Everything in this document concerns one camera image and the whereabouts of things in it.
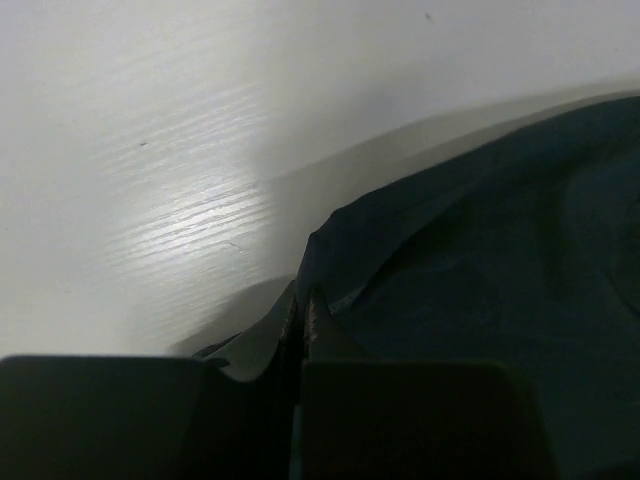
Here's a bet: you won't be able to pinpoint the dark navy shorts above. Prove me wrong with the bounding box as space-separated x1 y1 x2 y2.
199 94 640 480

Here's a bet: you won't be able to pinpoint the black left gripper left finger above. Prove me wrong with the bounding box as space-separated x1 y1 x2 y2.
1 285 296 479

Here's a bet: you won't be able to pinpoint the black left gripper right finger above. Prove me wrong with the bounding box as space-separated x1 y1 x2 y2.
300 289 550 479

